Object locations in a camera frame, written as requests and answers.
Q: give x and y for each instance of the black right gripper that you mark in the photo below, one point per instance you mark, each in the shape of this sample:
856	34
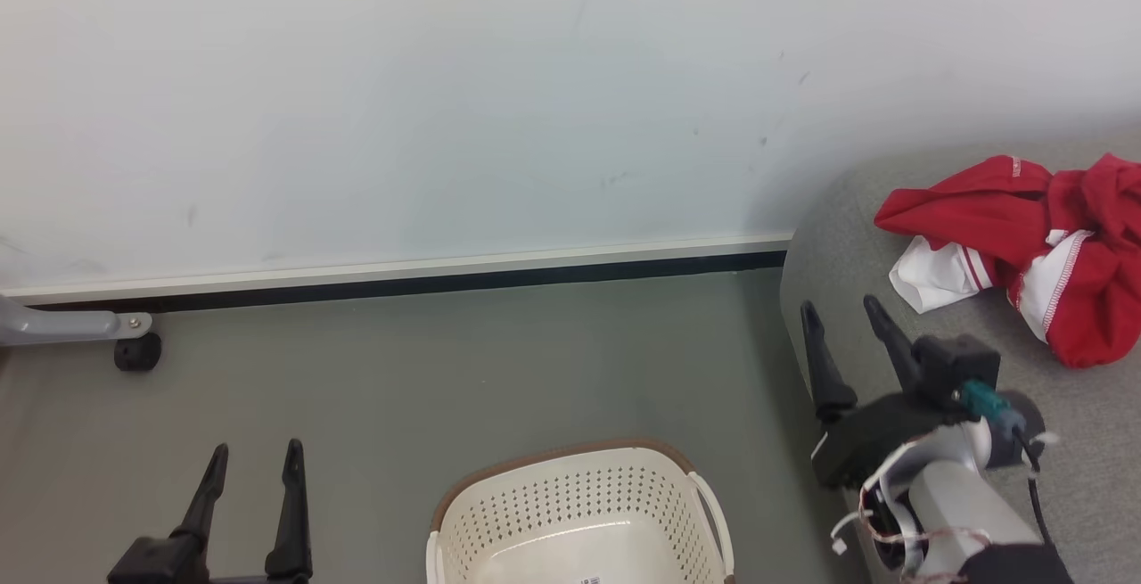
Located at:
878	441

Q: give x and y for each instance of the grey fabric sofa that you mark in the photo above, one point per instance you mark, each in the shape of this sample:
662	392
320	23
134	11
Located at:
1096	441

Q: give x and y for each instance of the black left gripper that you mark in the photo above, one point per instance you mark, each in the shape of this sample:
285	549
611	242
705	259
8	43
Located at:
169	566

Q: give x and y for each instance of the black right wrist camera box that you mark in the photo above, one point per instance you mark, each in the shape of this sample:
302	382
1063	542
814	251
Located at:
954	366

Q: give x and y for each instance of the white and black baseboard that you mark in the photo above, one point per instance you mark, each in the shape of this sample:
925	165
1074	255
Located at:
401	274

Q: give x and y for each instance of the red and white garment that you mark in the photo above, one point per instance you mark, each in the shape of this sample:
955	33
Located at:
980	209

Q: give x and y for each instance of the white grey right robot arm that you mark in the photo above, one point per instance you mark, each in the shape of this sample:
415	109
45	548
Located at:
963	495

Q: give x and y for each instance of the grey metal stand leg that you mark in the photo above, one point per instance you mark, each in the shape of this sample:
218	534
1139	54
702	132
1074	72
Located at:
62	325

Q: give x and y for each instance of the black caster wheel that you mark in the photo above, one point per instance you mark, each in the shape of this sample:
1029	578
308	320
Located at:
138	352

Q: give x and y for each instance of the cream perforated laundry basket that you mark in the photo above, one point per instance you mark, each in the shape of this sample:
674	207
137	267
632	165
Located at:
579	495

